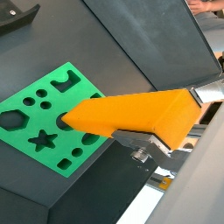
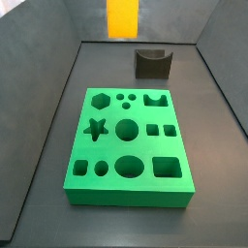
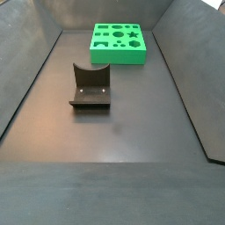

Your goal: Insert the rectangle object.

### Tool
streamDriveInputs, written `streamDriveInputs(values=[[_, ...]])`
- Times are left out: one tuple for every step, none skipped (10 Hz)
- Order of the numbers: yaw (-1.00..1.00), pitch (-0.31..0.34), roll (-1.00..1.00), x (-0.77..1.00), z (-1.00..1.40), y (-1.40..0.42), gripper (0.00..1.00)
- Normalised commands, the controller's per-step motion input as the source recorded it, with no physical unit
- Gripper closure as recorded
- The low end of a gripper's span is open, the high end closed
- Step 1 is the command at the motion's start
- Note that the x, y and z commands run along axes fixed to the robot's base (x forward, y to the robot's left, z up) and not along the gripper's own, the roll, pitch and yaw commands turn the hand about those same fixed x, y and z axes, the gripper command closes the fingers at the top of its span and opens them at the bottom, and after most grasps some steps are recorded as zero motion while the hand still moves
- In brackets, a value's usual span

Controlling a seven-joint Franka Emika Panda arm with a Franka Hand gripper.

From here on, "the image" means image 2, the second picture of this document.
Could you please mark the yellow vertical panel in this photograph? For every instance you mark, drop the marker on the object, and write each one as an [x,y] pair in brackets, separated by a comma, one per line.
[123,18]

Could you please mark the green shape sorter block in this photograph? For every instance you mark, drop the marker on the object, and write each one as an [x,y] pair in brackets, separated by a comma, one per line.
[128,151]

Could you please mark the black concave rectangular block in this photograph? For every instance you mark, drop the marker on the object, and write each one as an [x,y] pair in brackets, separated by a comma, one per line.
[152,63]

